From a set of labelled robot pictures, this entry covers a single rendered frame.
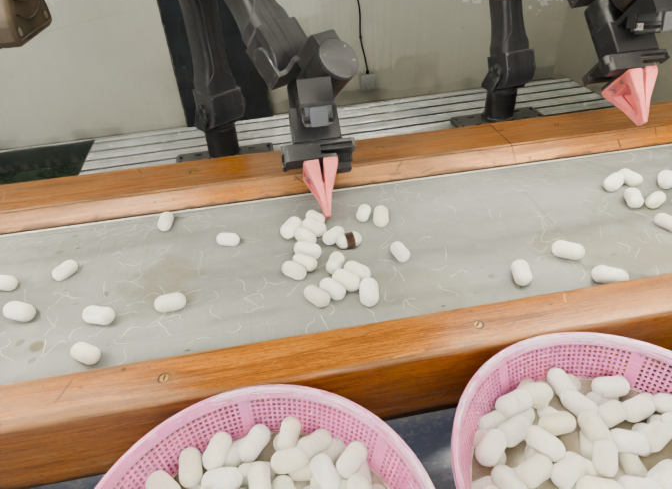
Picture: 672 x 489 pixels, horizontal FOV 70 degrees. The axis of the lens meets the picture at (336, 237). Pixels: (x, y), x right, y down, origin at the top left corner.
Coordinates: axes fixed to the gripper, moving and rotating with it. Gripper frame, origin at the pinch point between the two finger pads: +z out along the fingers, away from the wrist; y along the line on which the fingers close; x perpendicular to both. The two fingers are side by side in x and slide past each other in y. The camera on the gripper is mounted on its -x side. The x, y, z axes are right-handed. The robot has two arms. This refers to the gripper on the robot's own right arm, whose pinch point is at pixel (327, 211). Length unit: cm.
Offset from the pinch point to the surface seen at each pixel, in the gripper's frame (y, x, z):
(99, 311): -27.2, -8.8, 10.2
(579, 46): 160, 150, -114
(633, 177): 44.2, -1.2, 1.5
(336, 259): -0.5, -6.7, 8.0
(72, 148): -108, 175, -103
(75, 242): -34.9, 3.8, -1.7
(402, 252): 7.6, -6.8, 8.3
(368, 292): 1.9, -11.3, 12.9
